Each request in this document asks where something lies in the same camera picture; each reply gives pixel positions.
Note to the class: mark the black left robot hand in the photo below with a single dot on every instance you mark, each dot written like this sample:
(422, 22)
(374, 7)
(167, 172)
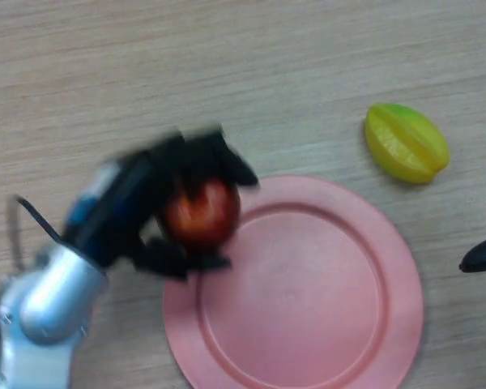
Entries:
(117, 210)

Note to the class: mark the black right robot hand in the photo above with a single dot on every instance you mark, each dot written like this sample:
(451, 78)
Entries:
(484, 253)

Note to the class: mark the red apple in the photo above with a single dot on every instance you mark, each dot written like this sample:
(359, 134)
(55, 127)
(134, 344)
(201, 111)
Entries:
(204, 215)

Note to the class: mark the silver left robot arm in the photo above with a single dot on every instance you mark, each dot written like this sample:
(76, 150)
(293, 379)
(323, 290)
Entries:
(40, 308)

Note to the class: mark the pink round plate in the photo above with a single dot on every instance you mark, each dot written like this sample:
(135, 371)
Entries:
(303, 291)

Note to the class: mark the yellow green starfruit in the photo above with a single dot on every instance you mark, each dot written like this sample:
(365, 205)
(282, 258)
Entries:
(405, 144)

